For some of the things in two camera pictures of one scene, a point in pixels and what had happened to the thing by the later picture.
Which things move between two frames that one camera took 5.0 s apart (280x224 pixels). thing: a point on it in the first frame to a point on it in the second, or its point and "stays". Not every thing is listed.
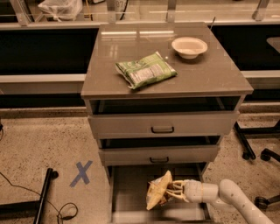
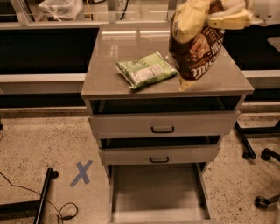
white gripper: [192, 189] to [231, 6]
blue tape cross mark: [82, 173] stays
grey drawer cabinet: [174, 124] stays
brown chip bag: [157, 189] to [194, 45]
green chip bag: [145, 71] stays
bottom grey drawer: [129, 191] stays
